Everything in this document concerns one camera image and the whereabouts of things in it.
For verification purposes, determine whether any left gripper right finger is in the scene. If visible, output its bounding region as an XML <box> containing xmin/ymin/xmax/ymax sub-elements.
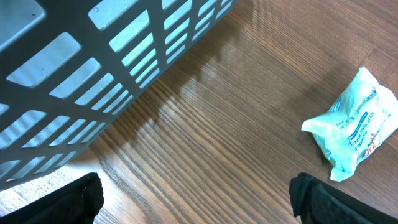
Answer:
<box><xmin>289</xmin><ymin>172</ymin><xmax>397</xmax><ymax>224</ymax></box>

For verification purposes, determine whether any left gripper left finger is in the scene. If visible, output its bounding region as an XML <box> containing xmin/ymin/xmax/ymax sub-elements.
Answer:
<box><xmin>1</xmin><ymin>172</ymin><xmax>104</xmax><ymax>224</ymax></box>

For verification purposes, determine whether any teal white tissue packet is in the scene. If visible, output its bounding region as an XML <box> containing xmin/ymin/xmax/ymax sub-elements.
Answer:
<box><xmin>301</xmin><ymin>67</ymin><xmax>397</xmax><ymax>182</ymax></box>

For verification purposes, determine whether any grey plastic shopping basket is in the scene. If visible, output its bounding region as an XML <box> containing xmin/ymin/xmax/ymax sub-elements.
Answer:
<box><xmin>1</xmin><ymin>0</ymin><xmax>234</xmax><ymax>189</ymax></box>

